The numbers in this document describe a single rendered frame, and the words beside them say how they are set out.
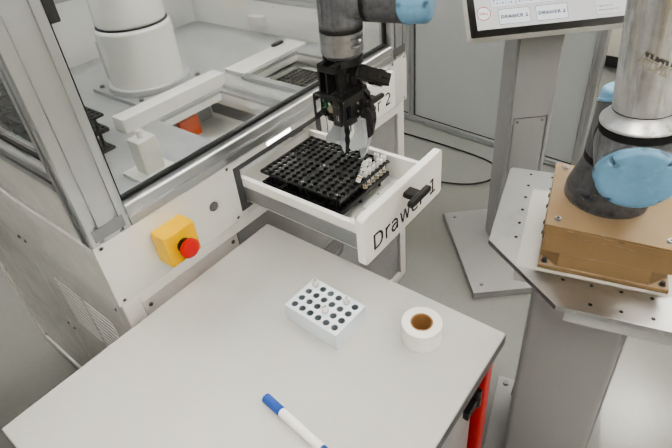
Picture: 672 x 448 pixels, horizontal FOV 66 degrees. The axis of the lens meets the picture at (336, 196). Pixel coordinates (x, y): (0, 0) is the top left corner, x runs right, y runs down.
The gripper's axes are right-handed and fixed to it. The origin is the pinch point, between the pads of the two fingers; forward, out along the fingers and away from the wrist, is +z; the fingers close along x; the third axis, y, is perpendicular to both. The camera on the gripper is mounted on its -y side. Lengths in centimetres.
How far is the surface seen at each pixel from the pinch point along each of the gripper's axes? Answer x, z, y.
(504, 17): -3, -3, -79
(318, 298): 7.5, 17.8, 23.6
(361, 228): 10.9, 6.4, 13.8
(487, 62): -46, 52, -171
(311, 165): -12.0, 7.8, 0.8
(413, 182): 11.3, 6.4, -3.5
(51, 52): -23, -29, 40
